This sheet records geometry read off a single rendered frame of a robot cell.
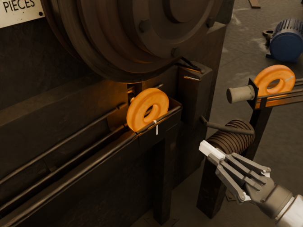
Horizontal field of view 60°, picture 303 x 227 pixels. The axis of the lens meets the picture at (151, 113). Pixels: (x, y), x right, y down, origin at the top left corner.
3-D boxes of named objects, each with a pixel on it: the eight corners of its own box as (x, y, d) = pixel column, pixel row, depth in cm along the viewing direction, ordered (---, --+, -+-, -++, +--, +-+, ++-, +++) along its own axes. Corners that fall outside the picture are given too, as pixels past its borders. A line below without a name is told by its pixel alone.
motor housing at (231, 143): (189, 208, 138) (202, 135, 103) (215, 183, 149) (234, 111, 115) (209, 225, 130) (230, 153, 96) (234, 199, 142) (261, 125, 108)
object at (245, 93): (225, 97, 106) (227, 85, 102) (247, 93, 106) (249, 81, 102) (231, 106, 101) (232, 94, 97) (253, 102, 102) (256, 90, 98)
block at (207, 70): (172, 116, 108) (176, 65, 93) (185, 108, 112) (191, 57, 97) (193, 129, 102) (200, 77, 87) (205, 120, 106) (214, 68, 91)
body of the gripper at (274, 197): (268, 227, 59) (233, 198, 63) (286, 204, 63) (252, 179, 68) (282, 212, 54) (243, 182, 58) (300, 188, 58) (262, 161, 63)
